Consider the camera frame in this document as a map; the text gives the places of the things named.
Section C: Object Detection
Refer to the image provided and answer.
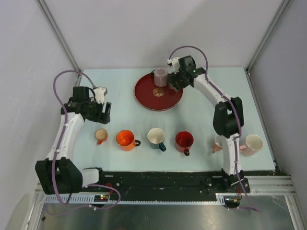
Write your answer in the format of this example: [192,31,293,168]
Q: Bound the lilac mug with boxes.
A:
[152,68,168,87]

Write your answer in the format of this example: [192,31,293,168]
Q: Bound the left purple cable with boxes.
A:
[45,69,121,216]

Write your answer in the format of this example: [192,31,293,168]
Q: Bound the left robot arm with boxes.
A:
[35,86,111,195]

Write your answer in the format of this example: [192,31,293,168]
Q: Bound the small orange cup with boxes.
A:
[95,128,108,145]

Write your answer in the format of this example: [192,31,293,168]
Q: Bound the small salmon pink mug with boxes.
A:
[212,135,223,153]

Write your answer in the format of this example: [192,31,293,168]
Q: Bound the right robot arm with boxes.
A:
[167,56,244,192]

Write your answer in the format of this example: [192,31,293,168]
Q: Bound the round red tray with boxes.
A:
[134,73,183,111]

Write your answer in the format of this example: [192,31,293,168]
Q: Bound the purple cable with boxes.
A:
[167,45,261,213]
[45,69,121,216]

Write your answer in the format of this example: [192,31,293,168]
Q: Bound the orange mug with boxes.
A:
[116,130,141,151]

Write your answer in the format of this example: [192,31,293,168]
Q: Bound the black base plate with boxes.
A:
[81,171,250,202]

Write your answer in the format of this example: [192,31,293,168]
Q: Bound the red mug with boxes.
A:
[175,131,194,156]

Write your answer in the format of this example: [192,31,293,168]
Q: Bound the large pale pink mug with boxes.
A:
[239,134,264,156]

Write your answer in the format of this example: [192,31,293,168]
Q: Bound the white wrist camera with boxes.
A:
[94,87,107,104]
[167,57,180,74]

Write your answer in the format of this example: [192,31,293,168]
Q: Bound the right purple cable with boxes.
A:
[167,45,261,213]

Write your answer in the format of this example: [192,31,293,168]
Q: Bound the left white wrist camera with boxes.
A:
[94,87,107,104]

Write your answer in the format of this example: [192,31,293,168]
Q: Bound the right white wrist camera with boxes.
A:
[167,57,180,74]

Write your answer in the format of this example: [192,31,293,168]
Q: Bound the dark green mug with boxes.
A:
[147,128,166,152]

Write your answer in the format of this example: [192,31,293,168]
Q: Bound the grey cable duct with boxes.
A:
[43,193,227,206]

